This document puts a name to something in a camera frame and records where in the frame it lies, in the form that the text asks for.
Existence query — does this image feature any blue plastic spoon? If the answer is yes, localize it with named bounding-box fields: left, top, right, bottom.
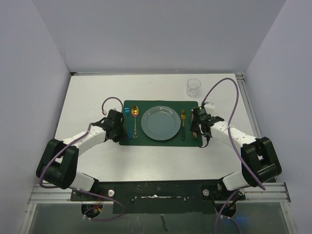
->
left=124, top=106, right=133, bottom=139

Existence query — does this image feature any dark green placemat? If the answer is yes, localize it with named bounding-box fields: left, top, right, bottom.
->
left=119, top=100, right=203, bottom=147

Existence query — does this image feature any gold iridescent spoon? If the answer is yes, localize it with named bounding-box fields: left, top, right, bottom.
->
left=131, top=105, right=139, bottom=139

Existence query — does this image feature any gold fork green handle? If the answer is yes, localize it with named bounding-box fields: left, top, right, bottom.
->
left=181, top=109, right=186, bottom=141

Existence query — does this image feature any clear plastic cup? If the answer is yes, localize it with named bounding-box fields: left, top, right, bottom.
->
left=186, top=78, right=201, bottom=98

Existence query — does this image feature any teal round plate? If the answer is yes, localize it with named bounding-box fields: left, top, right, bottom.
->
left=141, top=106, right=181, bottom=141

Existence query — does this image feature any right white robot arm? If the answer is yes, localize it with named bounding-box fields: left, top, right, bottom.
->
left=191, top=105, right=282, bottom=199

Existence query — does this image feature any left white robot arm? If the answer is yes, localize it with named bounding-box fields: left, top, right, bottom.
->
left=36, top=109, right=128, bottom=200

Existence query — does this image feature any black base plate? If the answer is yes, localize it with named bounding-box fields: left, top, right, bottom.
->
left=70, top=179, right=246, bottom=215

